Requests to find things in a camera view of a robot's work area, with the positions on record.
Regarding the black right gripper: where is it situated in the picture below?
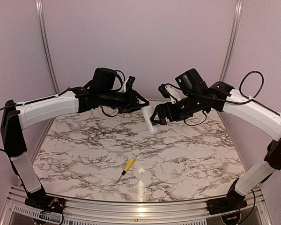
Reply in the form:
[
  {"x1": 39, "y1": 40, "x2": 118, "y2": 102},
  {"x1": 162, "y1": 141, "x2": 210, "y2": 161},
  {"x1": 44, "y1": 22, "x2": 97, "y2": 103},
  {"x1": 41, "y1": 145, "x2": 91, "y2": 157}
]
[{"x1": 150, "y1": 92, "x2": 204, "y2": 125}]

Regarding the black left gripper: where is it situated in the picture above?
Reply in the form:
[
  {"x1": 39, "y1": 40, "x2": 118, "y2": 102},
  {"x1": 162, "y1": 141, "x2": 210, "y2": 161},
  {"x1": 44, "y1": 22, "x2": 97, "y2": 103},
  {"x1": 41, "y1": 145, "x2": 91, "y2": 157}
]
[{"x1": 99, "y1": 86, "x2": 149, "y2": 113}]

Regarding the white remote control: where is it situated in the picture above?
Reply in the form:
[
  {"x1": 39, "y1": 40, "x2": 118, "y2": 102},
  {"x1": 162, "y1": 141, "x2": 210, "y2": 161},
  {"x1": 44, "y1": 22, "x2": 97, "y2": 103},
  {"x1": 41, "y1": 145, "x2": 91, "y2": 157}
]
[{"x1": 141, "y1": 105, "x2": 160, "y2": 135}]

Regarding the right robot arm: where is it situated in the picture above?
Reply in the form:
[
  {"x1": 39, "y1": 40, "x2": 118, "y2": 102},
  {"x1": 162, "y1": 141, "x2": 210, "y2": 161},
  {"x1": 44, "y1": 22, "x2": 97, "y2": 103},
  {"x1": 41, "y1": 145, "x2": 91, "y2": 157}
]
[{"x1": 150, "y1": 68, "x2": 281, "y2": 210}]

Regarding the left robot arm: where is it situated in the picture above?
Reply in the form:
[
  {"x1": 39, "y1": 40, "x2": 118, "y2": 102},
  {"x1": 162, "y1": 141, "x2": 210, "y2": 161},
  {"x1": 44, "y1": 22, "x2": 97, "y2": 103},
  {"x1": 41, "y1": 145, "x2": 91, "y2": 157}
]
[{"x1": 0, "y1": 67, "x2": 149, "y2": 209}]

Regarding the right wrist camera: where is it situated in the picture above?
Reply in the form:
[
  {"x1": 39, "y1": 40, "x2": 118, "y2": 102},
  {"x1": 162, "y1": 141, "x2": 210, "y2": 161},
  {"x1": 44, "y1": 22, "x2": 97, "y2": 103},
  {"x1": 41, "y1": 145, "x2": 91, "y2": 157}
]
[{"x1": 158, "y1": 84, "x2": 181, "y2": 104}]

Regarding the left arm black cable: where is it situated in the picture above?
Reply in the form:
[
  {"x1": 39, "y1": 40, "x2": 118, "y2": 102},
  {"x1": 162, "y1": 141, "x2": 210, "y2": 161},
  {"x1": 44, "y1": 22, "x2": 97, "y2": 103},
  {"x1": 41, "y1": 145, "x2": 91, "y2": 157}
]
[{"x1": 0, "y1": 69, "x2": 127, "y2": 153}]

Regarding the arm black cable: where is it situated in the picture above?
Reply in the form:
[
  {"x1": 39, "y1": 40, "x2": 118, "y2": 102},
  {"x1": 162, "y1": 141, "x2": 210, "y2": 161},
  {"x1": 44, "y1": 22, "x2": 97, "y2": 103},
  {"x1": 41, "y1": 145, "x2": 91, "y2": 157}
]
[
  {"x1": 165, "y1": 71, "x2": 281, "y2": 126},
  {"x1": 0, "y1": 69, "x2": 127, "y2": 153}
]

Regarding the yellow handled screwdriver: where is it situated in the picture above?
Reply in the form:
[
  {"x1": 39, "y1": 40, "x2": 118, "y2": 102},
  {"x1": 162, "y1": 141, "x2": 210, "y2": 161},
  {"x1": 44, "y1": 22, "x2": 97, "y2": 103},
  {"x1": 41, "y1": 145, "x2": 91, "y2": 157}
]
[{"x1": 118, "y1": 158, "x2": 135, "y2": 181}]

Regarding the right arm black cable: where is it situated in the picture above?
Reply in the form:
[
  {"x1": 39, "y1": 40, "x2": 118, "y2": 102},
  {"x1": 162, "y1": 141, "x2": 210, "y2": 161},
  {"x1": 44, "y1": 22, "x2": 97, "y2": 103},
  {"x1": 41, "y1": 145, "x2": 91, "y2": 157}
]
[{"x1": 165, "y1": 71, "x2": 281, "y2": 126}]

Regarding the front aluminium rail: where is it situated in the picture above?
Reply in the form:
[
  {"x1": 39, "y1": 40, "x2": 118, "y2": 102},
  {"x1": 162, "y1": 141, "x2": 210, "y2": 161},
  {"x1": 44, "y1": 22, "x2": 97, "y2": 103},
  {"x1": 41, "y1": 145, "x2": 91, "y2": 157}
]
[{"x1": 0, "y1": 186, "x2": 272, "y2": 225}]

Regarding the right aluminium frame post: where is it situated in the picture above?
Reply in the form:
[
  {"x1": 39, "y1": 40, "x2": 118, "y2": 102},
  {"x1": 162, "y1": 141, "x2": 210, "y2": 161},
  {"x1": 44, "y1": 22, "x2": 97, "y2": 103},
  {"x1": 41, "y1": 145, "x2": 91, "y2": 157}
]
[{"x1": 220, "y1": 0, "x2": 243, "y2": 82}]

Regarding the aluminium frame post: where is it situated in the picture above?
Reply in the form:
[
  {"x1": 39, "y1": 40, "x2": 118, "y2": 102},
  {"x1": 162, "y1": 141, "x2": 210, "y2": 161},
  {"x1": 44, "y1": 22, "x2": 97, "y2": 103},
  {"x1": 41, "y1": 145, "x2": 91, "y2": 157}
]
[
  {"x1": 35, "y1": 0, "x2": 59, "y2": 93},
  {"x1": 220, "y1": 0, "x2": 243, "y2": 82}
]

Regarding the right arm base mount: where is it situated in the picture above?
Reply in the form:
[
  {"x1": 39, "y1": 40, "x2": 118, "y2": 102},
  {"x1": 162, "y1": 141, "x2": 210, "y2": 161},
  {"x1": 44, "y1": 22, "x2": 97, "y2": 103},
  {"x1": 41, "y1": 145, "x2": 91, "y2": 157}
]
[{"x1": 207, "y1": 196, "x2": 248, "y2": 215}]

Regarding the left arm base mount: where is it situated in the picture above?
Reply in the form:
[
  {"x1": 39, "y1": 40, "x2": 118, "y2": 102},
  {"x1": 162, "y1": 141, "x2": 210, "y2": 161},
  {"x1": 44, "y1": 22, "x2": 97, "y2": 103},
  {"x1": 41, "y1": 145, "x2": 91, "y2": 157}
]
[{"x1": 24, "y1": 195, "x2": 66, "y2": 213}]

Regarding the left aluminium frame post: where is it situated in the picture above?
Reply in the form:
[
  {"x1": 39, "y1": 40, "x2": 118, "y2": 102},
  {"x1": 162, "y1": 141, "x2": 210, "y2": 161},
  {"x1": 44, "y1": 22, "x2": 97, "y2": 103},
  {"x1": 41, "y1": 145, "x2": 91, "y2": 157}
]
[{"x1": 35, "y1": 0, "x2": 59, "y2": 93}]

